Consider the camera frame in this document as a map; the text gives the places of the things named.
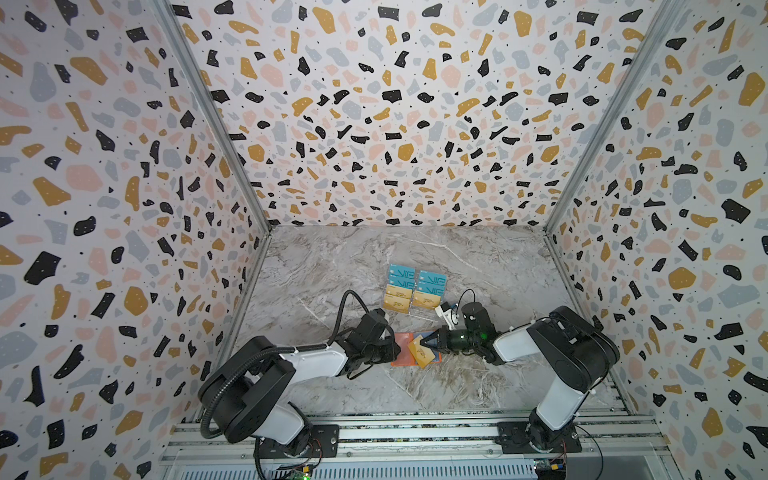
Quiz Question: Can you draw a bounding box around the orange card holder wallet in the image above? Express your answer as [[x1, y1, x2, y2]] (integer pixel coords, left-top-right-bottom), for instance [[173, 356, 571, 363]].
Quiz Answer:
[[391, 332, 442, 368]]

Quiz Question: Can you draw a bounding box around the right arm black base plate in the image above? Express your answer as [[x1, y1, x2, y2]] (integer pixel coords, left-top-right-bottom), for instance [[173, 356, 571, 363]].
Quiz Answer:
[[494, 421, 582, 454]]

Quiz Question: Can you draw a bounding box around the left aluminium corner post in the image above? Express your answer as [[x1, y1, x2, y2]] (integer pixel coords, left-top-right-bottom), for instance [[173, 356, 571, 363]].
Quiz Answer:
[[149, 0, 270, 236]]

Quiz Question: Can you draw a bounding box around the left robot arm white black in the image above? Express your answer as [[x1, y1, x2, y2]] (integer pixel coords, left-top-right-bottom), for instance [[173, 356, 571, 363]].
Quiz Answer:
[[198, 308, 400, 457]]

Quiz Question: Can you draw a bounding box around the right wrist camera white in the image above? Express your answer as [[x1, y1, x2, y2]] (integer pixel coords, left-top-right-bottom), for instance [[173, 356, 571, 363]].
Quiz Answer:
[[435, 302, 460, 330]]

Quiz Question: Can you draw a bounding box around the teal card back right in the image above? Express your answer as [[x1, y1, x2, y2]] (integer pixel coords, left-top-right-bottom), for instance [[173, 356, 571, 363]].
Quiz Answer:
[[418, 270, 447, 289]]

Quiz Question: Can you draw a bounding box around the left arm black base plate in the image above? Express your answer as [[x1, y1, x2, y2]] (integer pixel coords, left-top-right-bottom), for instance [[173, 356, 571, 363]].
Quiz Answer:
[[254, 424, 340, 460]]

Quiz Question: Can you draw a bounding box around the aluminium corner post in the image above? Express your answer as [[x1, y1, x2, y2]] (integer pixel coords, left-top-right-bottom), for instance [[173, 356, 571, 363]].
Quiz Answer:
[[149, 0, 270, 236], [544, 0, 687, 239]]

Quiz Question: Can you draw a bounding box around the teal card back left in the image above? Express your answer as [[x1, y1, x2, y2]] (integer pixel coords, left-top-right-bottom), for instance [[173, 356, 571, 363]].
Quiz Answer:
[[387, 264, 416, 281]]

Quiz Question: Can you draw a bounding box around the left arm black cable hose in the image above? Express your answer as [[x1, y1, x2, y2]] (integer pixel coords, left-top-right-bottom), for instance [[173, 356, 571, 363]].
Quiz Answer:
[[199, 289, 373, 440]]

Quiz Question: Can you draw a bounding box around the gold card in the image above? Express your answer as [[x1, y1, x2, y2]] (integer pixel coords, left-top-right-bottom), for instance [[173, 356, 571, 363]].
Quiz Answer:
[[411, 291, 442, 309], [383, 295, 410, 314], [408, 335, 436, 369], [385, 284, 412, 303]]

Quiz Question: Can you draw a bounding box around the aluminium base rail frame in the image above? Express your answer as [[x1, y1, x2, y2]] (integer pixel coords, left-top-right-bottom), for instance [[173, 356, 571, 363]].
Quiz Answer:
[[160, 411, 681, 479]]

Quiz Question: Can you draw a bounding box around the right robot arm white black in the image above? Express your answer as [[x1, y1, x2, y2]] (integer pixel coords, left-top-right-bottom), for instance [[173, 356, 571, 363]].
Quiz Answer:
[[420, 302, 620, 453]]

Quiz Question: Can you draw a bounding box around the right aluminium corner post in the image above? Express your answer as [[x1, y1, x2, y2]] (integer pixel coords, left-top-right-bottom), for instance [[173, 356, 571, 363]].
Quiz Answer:
[[544, 0, 687, 239]]

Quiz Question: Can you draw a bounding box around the teal card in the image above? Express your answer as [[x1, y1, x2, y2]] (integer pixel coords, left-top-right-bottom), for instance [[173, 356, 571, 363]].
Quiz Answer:
[[387, 264, 416, 281], [416, 282, 445, 298], [388, 276, 415, 291], [418, 270, 447, 289]]

